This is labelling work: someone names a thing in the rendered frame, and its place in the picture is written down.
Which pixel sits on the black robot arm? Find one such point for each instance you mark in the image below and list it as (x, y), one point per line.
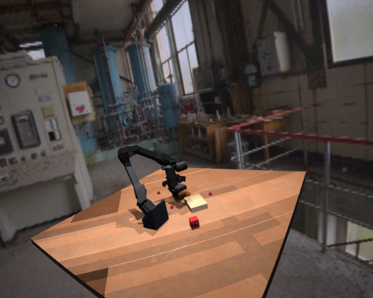
(161, 158)

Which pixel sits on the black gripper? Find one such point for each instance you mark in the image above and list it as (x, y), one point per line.
(173, 185)

